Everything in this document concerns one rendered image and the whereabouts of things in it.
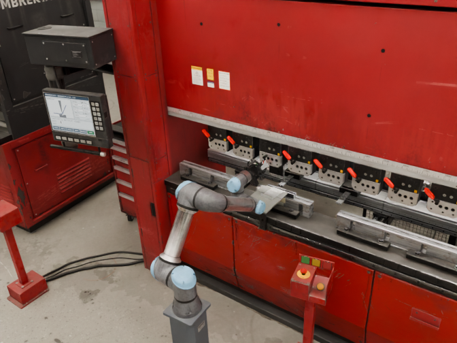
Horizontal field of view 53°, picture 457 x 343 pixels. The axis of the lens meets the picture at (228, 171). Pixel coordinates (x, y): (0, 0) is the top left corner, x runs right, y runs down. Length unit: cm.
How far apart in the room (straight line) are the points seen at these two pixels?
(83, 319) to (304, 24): 253
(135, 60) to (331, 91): 123
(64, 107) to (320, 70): 163
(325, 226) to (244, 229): 56
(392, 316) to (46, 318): 240
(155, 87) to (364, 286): 179
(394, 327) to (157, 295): 174
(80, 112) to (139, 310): 151
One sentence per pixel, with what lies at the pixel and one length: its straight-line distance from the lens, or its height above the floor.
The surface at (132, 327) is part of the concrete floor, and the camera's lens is 351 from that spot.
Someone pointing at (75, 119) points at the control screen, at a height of 142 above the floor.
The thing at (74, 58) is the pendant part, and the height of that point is 181.
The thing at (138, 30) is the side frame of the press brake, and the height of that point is 194.
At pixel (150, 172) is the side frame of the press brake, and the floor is 97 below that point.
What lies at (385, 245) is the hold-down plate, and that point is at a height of 90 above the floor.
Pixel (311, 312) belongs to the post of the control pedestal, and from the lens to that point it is 278.
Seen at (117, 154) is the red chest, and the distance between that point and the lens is 412.
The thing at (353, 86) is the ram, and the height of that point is 176.
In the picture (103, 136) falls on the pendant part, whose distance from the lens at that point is 305.
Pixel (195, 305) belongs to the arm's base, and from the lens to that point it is 240.
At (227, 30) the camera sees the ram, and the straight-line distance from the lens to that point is 273.
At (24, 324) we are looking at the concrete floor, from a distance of 380.
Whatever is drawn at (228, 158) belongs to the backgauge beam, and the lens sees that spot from 341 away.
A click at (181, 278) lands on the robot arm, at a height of 100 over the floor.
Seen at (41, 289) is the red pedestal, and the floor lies 4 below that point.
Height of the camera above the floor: 252
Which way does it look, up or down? 29 degrees down
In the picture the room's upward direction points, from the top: 2 degrees counter-clockwise
